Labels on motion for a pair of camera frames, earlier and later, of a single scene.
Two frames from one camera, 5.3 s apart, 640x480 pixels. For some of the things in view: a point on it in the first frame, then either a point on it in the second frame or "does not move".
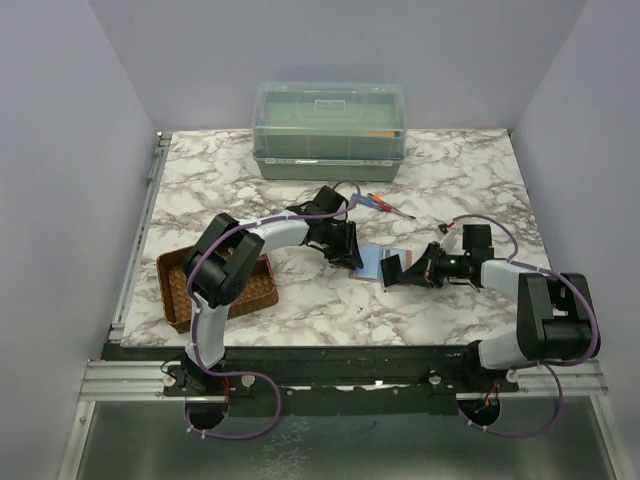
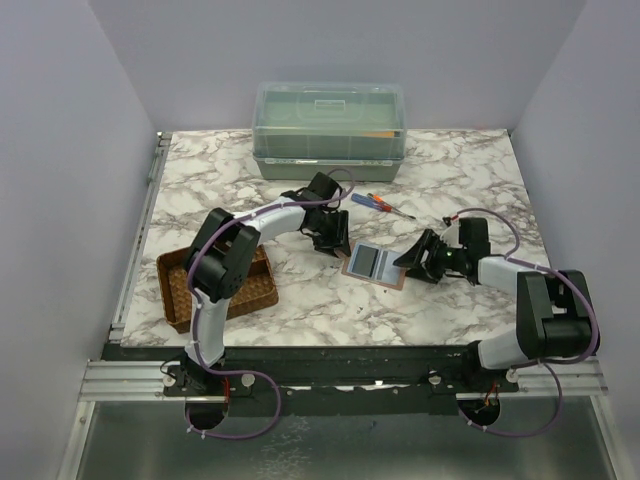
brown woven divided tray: (261, 291) does not move
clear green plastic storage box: (328, 131) does not move
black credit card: (391, 270) → (365, 260)
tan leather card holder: (371, 256) does not move
